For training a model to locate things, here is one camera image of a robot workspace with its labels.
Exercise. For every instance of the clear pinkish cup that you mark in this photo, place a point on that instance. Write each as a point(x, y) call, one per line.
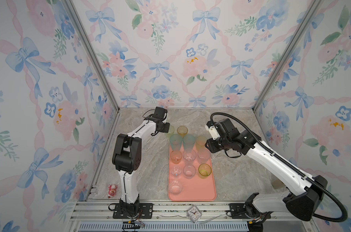
point(203, 155)

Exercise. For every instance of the amber yellow cup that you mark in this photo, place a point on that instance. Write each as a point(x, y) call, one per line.
point(182, 130)

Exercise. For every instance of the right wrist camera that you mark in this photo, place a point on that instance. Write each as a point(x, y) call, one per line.
point(222, 129)

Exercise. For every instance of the yellow green cup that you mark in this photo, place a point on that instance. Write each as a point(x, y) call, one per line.
point(200, 142)

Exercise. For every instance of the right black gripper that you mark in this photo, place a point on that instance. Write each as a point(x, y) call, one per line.
point(211, 147)

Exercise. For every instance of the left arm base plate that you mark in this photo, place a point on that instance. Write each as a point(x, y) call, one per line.
point(124, 210)

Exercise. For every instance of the corner aluminium post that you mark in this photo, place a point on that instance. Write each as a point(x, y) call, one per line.
point(300, 31)
point(76, 21)

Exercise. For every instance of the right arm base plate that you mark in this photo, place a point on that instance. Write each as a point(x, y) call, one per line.
point(241, 211)

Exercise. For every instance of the pink rectangular tray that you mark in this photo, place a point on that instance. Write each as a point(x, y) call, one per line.
point(195, 189)

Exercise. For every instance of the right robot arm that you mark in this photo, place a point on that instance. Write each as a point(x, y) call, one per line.
point(302, 196)

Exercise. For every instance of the left corner aluminium post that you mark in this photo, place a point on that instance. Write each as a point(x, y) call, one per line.
point(76, 21)

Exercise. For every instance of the clear textured cup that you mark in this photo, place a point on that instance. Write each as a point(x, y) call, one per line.
point(189, 171)

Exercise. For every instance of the aluminium front rail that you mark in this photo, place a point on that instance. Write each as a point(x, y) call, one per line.
point(166, 216)

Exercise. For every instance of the pink tinted glass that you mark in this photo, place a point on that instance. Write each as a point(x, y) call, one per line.
point(176, 156)

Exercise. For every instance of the bright green glass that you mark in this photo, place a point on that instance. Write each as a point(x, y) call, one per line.
point(204, 170)

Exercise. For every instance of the light green textured cup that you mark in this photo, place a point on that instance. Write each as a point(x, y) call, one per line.
point(170, 131)

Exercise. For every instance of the right corner aluminium post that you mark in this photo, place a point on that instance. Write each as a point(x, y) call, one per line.
point(300, 31)

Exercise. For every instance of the small clear glass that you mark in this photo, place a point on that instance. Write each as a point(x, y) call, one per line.
point(176, 171)

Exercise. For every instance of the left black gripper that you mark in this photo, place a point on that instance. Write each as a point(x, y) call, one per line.
point(167, 127)

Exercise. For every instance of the clear glass column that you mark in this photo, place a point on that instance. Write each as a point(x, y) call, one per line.
point(189, 156)

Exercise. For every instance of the clear frosted cup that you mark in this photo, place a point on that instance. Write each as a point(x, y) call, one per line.
point(175, 187)

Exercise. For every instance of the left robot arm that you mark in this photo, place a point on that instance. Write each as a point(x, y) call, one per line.
point(128, 154)

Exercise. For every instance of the teal textured cup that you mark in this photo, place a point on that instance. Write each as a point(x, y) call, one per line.
point(176, 142)
point(189, 141)

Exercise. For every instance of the pink bear figurine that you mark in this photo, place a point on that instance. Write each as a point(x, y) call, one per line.
point(112, 190)

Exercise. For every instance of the small white clock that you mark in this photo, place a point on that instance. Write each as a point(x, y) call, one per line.
point(194, 214)

